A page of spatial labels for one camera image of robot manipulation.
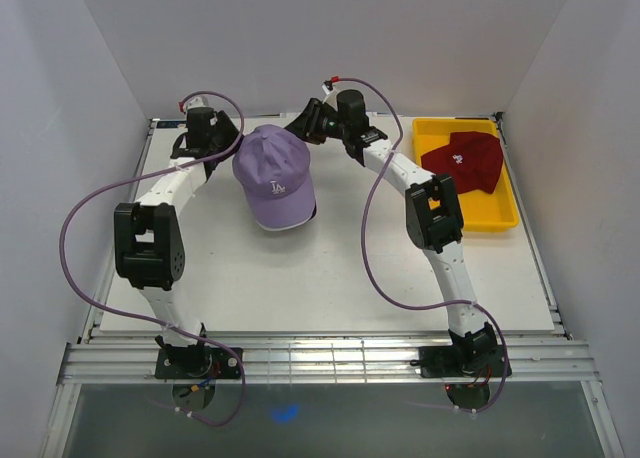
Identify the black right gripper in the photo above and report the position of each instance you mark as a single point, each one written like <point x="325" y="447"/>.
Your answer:
<point x="305" y="125"/>

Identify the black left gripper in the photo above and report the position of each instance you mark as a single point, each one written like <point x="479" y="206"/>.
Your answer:
<point x="234" y="137"/>

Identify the purple baseball cap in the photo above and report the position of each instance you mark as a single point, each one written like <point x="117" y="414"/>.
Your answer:
<point x="273" y="168"/>

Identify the black baseball cap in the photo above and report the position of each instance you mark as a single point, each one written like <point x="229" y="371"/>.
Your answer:
<point x="313" y="213"/>

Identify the white baseball cap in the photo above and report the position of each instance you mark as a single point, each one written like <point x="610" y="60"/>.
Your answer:
<point x="282" y="228"/>

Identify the dark red baseball cap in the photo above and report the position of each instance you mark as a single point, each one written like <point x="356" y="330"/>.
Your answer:
<point x="472" y="159"/>

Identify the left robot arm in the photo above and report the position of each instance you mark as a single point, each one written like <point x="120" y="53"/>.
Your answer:
<point x="150" y="254"/>

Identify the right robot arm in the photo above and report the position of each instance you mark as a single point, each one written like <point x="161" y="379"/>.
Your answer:
<point x="434" y="225"/>

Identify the dark label sticker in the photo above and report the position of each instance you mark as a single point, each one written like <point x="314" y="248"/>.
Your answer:
<point x="170" y="124"/>

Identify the yellow plastic tray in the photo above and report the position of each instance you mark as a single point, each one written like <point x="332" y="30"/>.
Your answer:
<point x="481" y="212"/>

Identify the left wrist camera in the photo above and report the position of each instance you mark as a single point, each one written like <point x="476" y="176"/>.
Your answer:
<point x="192" y="102"/>

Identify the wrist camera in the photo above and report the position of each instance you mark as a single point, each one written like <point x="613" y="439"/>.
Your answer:
<point x="331" y="89"/>
<point x="192" y="102"/>

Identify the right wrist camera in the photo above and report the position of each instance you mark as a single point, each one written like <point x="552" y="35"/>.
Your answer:
<point x="331" y="89"/>

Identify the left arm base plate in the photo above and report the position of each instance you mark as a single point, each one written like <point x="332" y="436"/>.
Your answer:
<point x="193" y="363"/>

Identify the aluminium frame rail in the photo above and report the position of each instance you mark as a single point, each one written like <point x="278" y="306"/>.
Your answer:
<point x="324" y="360"/>

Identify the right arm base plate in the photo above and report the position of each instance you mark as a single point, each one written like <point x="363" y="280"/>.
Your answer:
<point x="446" y="361"/>

